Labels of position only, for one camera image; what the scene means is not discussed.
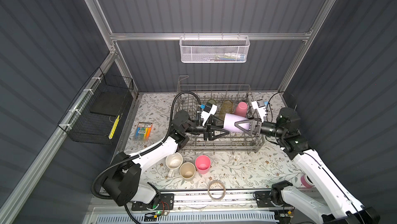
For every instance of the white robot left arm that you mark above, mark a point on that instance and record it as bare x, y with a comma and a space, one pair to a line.
122, 180

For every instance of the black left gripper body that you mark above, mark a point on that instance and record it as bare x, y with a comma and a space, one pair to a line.
197, 130

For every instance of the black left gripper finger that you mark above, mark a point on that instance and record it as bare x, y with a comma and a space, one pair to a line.
217, 134
215, 121

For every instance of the clear tape roll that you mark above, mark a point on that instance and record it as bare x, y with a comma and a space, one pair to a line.
216, 190

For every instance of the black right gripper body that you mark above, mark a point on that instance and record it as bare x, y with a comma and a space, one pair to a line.
265, 128

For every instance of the yellow marker in basket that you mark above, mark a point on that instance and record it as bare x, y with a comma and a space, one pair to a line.
114, 127

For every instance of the coloured marker pack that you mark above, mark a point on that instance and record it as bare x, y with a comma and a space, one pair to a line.
143, 131

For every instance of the beige cup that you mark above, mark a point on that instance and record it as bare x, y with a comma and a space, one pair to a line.
187, 171

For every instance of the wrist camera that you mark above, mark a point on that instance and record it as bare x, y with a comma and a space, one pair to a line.
261, 107
207, 110

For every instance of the green glass tumbler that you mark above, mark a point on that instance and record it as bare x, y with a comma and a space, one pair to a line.
212, 101

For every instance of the black wire wall basket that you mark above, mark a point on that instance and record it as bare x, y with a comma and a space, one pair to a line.
90, 118

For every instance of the yellow glass tumbler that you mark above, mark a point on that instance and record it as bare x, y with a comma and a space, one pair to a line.
226, 107

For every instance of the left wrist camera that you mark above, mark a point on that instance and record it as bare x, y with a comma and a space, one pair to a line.
207, 110

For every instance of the white ceramic mug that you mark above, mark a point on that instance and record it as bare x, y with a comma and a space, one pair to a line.
173, 163

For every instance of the grey wire dish rack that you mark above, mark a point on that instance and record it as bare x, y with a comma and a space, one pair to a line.
220, 93

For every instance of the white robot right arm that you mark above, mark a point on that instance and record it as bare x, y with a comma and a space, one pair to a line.
341, 206

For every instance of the pink cup front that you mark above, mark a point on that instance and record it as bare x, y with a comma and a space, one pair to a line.
241, 109

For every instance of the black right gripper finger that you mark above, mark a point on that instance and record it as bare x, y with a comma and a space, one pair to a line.
243, 128
250, 122

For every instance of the purple cup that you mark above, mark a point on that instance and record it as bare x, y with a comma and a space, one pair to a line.
229, 122

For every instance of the items in white basket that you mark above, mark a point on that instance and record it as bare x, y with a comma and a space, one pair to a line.
228, 57

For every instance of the white mesh wall basket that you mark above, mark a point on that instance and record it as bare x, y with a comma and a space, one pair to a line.
196, 49

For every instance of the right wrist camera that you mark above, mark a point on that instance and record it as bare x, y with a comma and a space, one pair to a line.
261, 107

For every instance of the pink cup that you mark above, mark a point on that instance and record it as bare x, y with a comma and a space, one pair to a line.
203, 164
241, 109

